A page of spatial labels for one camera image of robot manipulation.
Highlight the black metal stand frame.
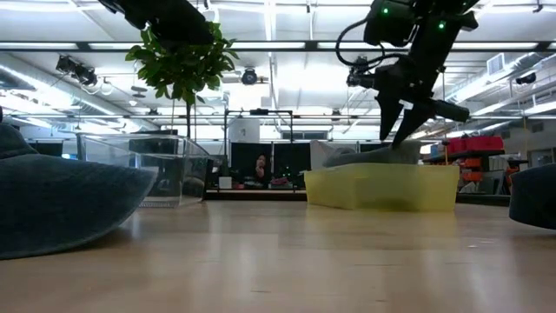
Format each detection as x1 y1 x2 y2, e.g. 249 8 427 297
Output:
223 108 295 145

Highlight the green leafy plant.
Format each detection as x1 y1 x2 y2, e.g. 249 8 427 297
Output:
124 20 241 141

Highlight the red plastic bin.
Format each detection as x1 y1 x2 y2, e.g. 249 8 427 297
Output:
446 137 468 154
466 136 506 153

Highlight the yellow plastic bin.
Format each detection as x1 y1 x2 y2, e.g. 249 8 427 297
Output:
303 163 461 213

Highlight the parts bin rack cart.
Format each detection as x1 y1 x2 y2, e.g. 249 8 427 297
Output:
422 149 530 196

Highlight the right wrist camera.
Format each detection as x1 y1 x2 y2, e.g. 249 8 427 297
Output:
346 55 377 89

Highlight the dark blue baseball cap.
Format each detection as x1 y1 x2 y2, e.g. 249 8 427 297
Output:
0 106 159 261
508 163 556 231

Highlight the black aluminium rig frame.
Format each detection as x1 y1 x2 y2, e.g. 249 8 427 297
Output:
0 39 556 207

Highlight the person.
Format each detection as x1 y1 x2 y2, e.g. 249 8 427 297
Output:
253 152 275 186

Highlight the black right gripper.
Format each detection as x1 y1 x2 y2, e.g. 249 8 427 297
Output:
374 55 471 150

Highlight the clear plastic bin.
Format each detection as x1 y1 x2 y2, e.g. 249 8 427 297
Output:
76 133 211 209

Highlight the black dome ceiling camera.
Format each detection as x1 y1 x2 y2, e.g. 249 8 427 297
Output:
240 67 260 86

